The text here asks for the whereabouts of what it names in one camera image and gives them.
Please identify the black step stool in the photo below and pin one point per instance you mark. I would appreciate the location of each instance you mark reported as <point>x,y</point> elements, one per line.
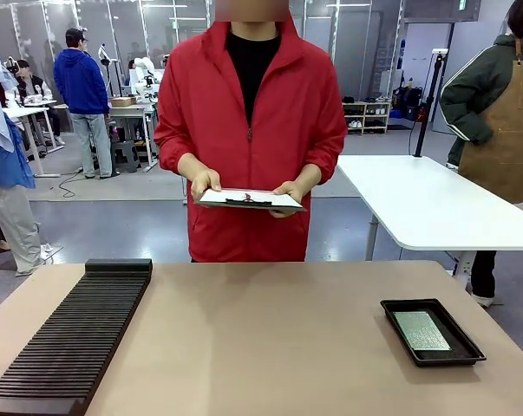
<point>124,156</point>

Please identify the white background desk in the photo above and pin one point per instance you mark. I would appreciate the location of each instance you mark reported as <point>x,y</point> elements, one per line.
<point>133,113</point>

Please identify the person in red jacket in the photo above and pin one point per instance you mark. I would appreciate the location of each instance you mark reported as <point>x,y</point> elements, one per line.
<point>252,130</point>

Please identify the silver perforated PCB board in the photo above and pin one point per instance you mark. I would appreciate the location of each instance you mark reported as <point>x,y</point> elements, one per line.
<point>422,330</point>

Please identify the seated person in varsity jacket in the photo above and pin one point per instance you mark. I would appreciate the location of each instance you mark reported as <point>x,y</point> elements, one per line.
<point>31,86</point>

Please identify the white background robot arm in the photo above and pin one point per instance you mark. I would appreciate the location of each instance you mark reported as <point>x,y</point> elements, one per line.
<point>144,76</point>

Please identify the black slotted PCB rack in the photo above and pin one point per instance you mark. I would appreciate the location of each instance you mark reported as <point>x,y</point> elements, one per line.
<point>70,346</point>

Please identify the black clipboard clip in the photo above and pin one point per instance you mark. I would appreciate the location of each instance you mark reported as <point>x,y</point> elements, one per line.
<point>249,200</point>

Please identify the person's right hand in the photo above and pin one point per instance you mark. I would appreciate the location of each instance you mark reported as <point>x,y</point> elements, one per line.
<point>204,184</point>

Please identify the person's left hand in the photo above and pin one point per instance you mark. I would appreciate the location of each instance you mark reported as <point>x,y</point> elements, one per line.
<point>289,190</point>

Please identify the person in light blue shirt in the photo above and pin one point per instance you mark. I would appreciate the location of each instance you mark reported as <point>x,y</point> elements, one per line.
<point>5,164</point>

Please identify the white rounded table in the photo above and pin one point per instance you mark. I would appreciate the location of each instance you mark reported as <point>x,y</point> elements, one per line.
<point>434,199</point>

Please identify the wooden shoe shelf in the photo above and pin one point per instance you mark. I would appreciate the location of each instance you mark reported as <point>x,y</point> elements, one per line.
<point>367,117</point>

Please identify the black rectangular plastic tray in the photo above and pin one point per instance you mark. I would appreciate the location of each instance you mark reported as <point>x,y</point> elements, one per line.
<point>469,346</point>

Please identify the white desk with metal legs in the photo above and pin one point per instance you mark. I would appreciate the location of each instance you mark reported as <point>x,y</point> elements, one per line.
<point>29,113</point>

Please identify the brown cardboard box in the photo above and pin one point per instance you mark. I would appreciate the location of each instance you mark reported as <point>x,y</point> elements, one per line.
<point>123,102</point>

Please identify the black tripod pole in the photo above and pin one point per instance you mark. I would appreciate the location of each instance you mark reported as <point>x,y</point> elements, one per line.
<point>426,104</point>

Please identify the white clipboard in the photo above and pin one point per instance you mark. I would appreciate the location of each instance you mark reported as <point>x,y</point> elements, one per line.
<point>250,201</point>

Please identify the person in blue hoodie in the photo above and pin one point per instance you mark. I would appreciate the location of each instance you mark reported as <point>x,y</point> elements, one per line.
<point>83,91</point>

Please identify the person in brown apron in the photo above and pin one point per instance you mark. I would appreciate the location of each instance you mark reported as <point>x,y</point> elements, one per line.
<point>499,108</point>

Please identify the person's right forearm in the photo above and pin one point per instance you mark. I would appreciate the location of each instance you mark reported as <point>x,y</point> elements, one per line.
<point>191,162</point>

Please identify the person's left forearm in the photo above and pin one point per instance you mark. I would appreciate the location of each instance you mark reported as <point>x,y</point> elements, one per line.
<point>309,175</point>

